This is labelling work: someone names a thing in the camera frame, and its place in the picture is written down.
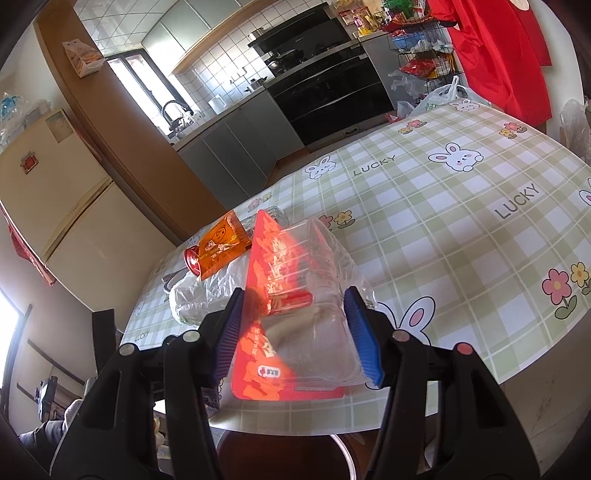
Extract chrome kitchen faucet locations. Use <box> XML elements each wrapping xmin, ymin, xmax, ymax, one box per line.
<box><xmin>161</xmin><ymin>99</ymin><xmax>192</xmax><ymax>134</ymax></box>

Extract white plastic shopping bag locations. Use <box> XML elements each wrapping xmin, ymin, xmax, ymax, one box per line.
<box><xmin>409</xmin><ymin>76</ymin><xmax>467</xmax><ymax>118</ymax></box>

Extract dark framed window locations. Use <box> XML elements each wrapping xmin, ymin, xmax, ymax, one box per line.
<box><xmin>104</xmin><ymin>51</ymin><xmax>185</xmax><ymax>134</ymax></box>

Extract red shiny can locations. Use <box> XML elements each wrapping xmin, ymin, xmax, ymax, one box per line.
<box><xmin>184</xmin><ymin>247</ymin><xmax>204</xmax><ymax>278</ymax></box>

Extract person's leg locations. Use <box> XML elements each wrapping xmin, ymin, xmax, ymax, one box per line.
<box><xmin>18</xmin><ymin>399</ymin><xmax>86</xmax><ymax>462</ymax></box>

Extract cream refrigerator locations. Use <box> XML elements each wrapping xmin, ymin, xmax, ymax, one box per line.
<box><xmin>0</xmin><ymin>108</ymin><xmax>185</xmax><ymax>287</ymax></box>

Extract grey wall cabinets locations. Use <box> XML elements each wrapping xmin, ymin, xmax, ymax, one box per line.
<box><xmin>141</xmin><ymin>0</ymin><xmax>241</xmax><ymax>51</ymax></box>

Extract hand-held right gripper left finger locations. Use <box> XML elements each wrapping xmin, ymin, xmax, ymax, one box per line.
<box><xmin>48</xmin><ymin>287</ymin><xmax>245</xmax><ymax>480</ymax></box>

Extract golden orange snack packet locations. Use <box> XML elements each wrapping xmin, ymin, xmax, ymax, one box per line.
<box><xmin>198</xmin><ymin>212</ymin><xmax>254</xmax><ymax>280</ymax></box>

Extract clear plastic clamshell container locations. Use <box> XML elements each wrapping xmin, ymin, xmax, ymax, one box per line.
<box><xmin>259</xmin><ymin>218</ymin><xmax>382</xmax><ymax>387</ymax></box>

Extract black wire storage rack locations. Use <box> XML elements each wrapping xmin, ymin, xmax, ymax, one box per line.
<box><xmin>383</xmin><ymin>18</ymin><xmax>465</xmax><ymax>93</ymax></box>

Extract pile of food packets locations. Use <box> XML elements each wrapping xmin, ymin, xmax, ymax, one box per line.
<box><xmin>335</xmin><ymin>0</ymin><xmax>428</xmax><ymax>33</ymax></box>

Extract green checkered rabbit tablecloth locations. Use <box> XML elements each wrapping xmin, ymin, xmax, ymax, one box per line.
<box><xmin>122</xmin><ymin>99</ymin><xmax>591</xmax><ymax>435</ymax></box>

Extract black wok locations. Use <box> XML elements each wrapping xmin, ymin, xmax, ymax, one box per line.
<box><xmin>265</xmin><ymin>48</ymin><xmax>301</xmax><ymax>70</ymax></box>

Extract red apron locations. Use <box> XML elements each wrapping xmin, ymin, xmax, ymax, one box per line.
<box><xmin>427</xmin><ymin>0</ymin><xmax>552</xmax><ymax>127</ymax></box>

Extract clear plastic floor bag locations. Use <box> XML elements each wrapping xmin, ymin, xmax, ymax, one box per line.
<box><xmin>558</xmin><ymin>97</ymin><xmax>591</xmax><ymax>162</ymax></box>

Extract black range hood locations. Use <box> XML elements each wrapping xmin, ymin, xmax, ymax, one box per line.
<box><xmin>247</xmin><ymin>4</ymin><xmax>352</xmax><ymax>61</ymax></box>

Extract white and orange snack bag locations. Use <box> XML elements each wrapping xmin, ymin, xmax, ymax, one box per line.
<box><xmin>62</xmin><ymin>39</ymin><xmax>105</xmax><ymax>77</ymax></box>

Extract red printed hanging cloth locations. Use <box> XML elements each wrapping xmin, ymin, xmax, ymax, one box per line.
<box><xmin>0</xmin><ymin>203</ymin><xmax>56</xmax><ymax>287</ymax></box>

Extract crumpled white plastic bag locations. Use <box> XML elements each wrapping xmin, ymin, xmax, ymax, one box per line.
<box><xmin>388</xmin><ymin>69</ymin><xmax>423</xmax><ymax>100</ymax></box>

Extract grey base cabinets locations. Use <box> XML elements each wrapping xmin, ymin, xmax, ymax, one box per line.
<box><xmin>178</xmin><ymin>92</ymin><xmax>305</xmax><ymax>195</ymax></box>

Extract red packet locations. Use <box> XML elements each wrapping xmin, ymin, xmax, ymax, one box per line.
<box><xmin>231</xmin><ymin>210</ymin><xmax>347</xmax><ymax>401</ymax></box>

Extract crumpled clear plastic bag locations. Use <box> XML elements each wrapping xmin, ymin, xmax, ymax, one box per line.
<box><xmin>168</xmin><ymin>251</ymin><xmax>252</xmax><ymax>326</ymax></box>

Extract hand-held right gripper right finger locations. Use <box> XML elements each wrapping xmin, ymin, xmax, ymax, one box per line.
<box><xmin>344</xmin><ymin>286</ymin><xmax>541</xmax><ymax>480</ymax></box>

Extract black built-in stove oven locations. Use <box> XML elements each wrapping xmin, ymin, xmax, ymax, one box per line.
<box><xmin>265</xmin><ymin>39</ymin><xmax>393</xmax><ymax>148</ymax></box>

